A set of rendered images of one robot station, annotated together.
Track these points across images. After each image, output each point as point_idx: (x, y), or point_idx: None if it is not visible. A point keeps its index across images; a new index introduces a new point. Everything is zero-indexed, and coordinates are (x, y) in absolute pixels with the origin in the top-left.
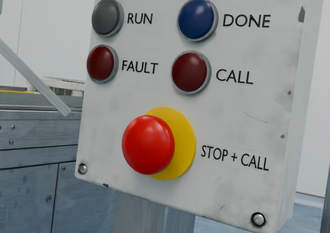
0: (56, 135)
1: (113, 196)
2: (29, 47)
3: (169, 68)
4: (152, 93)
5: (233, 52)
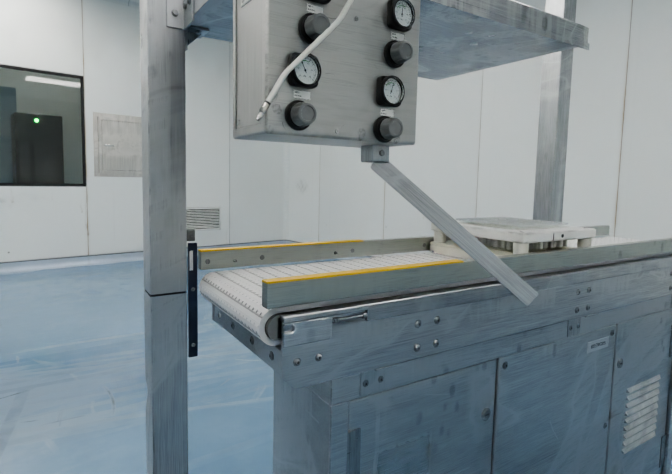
0: (498, 322)
1: (575, 398)
2: (398, 162)
3: None
4: None
5: None
